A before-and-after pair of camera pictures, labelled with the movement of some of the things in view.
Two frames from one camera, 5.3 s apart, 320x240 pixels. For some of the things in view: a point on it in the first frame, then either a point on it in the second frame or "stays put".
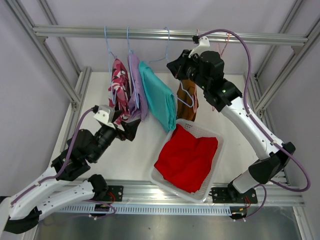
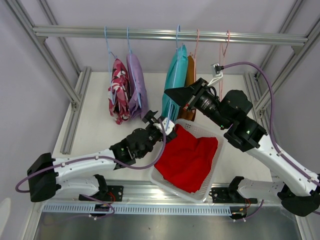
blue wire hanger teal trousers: [180, 83] → [169, 112]
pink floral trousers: [120, 99] stays put
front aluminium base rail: [143, 193] stays put
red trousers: [186, 160] stays put
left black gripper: [130, 128] → [147, 118]
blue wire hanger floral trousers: [113, 100] stays put
